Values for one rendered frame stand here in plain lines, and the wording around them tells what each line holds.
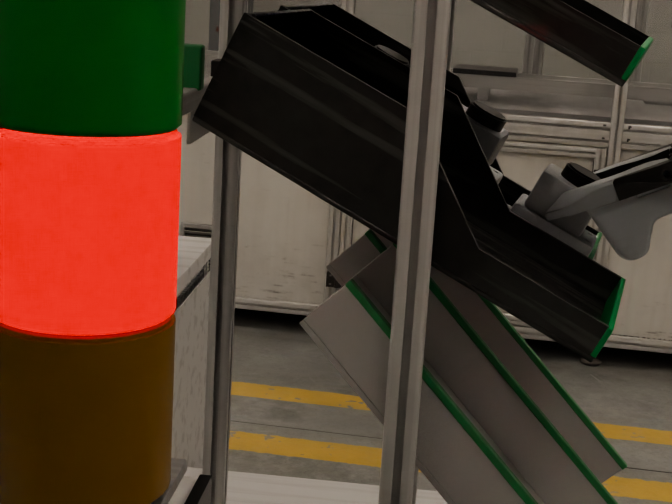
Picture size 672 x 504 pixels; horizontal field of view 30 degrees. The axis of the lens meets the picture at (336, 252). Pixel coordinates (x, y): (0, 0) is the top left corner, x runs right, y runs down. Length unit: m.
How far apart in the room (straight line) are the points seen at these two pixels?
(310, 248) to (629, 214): 3.90
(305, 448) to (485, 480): 2.97
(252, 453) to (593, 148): 1.72
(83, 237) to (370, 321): 0.47
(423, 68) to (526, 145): 3.88
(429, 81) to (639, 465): 3.22
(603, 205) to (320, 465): 2.80
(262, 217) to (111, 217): 4.45
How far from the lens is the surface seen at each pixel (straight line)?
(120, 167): 0.31
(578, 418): 1.05
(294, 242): 4.76
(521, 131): 4.57
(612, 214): 0.88
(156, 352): 0.33
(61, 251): 0.31
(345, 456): 3.70
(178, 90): 0.32
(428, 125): 0.70
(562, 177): 0.90
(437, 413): 0.77
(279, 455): 3.68
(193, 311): 2.32
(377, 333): 0.77
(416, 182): 0.71
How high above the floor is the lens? 1.41
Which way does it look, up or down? 13 degrees down
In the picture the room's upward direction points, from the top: 4 degrees clockwise
